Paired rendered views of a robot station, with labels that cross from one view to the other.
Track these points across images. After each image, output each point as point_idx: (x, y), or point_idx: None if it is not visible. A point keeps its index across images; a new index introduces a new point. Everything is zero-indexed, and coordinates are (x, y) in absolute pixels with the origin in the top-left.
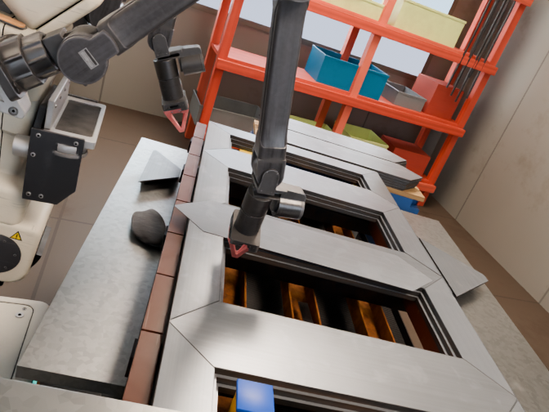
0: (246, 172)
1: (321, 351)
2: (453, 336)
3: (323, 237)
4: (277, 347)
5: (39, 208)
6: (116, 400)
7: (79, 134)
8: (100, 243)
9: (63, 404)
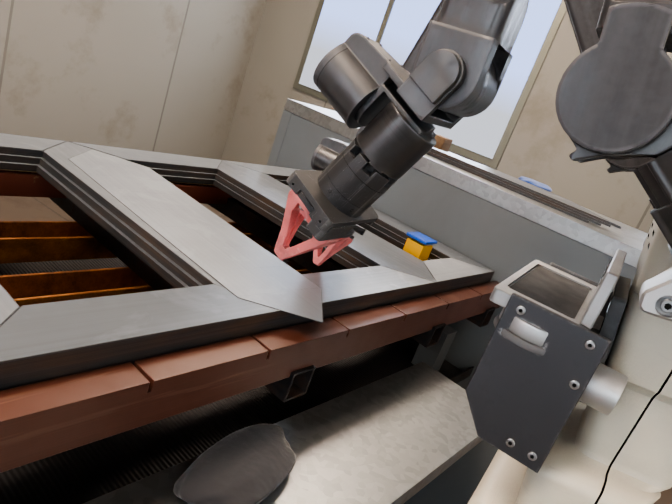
0: None
1: None
2: (192, 165)
3: (138, 205)
4: (365, 240)
5: (512, 460)
6: (549, 211)
7: (555, 273)
8: (357, 492)
9: (568, 218)
